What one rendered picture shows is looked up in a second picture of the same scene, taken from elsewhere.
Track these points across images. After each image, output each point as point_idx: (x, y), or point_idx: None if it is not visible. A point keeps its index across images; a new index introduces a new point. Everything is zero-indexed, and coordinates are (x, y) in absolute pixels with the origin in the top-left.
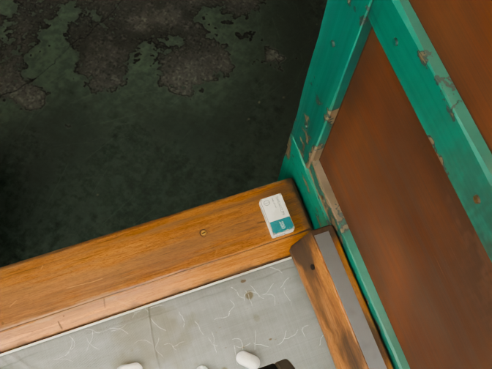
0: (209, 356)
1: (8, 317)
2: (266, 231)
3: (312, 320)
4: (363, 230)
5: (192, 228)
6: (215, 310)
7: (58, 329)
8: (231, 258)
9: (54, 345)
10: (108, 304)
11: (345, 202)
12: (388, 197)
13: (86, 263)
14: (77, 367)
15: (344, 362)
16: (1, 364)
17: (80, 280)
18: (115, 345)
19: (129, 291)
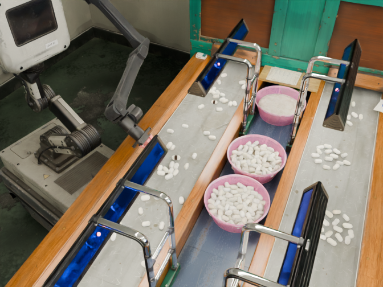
0: (216, 80)
1: (175, 95)
2: (202, 59)
3: (226, 66)
4: (221, 31)
5: (189, 66)
6: None
7: (186, 93)
8: (202, 66)
9: (188, 96)
10: (190, 84)
11: (214, 32)
12: (222, 12)
13: (178, 81)
14: (196, 95)
15: (239, 56)
16: (182, 104)
17: (180, 83)
18: None
19: (191, 80)
